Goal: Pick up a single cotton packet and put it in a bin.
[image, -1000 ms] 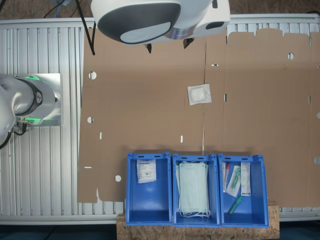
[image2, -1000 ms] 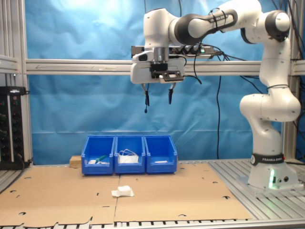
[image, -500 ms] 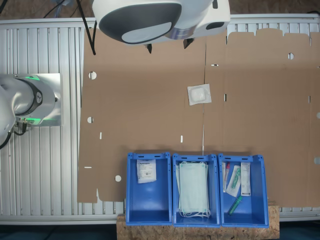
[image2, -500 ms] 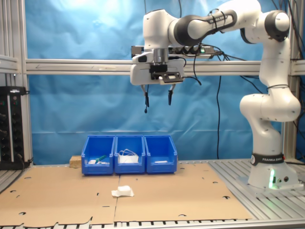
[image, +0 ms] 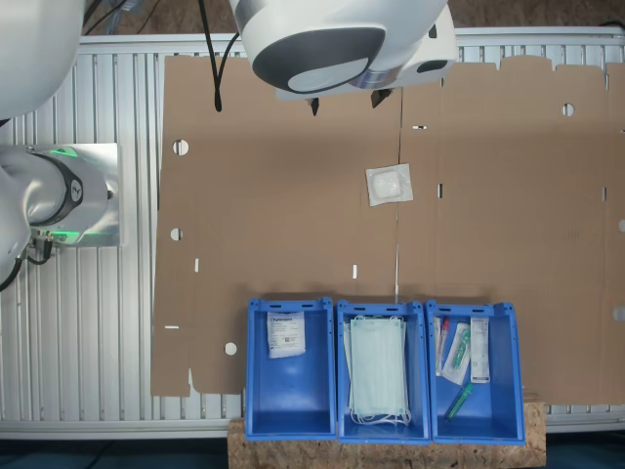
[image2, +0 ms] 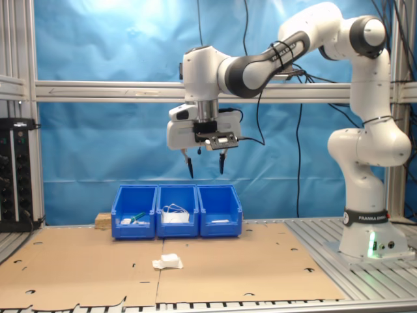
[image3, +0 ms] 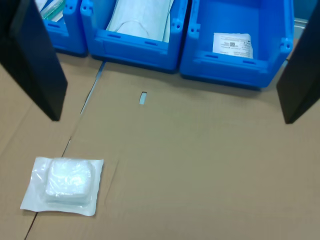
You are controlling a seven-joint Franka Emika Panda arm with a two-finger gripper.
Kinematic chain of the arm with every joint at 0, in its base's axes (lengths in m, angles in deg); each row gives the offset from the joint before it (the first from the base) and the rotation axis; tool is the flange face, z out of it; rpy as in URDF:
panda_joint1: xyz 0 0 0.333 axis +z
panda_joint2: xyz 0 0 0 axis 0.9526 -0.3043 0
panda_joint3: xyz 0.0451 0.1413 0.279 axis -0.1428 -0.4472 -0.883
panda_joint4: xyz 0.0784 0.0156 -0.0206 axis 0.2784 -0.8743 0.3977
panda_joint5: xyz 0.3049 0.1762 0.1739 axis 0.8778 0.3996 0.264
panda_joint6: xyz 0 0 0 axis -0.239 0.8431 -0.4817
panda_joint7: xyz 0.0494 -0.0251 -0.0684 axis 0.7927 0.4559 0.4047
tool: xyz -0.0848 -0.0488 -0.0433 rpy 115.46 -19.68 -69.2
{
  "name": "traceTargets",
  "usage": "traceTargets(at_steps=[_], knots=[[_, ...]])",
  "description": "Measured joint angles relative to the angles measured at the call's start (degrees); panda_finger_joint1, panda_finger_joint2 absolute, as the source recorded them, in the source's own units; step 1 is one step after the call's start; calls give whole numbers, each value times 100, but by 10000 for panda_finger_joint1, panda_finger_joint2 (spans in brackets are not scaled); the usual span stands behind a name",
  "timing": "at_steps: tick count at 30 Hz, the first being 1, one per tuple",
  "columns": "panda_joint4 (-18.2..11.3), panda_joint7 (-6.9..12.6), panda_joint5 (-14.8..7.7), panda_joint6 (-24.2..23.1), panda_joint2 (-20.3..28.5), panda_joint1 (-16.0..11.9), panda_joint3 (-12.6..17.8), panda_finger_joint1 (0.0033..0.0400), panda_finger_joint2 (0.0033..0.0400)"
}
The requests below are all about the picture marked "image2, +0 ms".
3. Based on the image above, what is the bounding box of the blue bin with tubes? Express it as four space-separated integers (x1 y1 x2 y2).
111 185 159 241

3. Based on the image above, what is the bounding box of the black camera cable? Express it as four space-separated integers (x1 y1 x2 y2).
239 87 266 146

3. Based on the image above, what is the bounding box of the thin black hanging cable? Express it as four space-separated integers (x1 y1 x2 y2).
196 0 205 46
242 0 251 57

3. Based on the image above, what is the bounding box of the white cotton packet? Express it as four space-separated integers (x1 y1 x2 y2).
152 252 184 271

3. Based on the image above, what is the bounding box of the black gripper camera mount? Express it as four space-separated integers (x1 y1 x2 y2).
194 121 238 151

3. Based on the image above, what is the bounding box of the blue bin with masks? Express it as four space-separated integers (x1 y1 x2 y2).
156 185 200 238

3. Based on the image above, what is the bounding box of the brown cardboard sheet with flaps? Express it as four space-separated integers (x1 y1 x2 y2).
0 226 164 311

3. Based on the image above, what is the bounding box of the blue bin with printed packet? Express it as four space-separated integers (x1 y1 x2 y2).
197 185 244 238

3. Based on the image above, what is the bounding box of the grey power strip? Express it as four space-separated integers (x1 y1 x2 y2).
273 69 307 82

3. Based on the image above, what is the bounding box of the long black hanging cable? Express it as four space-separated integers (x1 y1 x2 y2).
295 70 306 220

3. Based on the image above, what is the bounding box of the horizontal aluminium beam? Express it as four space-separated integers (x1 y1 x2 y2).
34 80 417 104

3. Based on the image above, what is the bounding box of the stack of white masks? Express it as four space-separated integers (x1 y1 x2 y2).
161 203 191 225

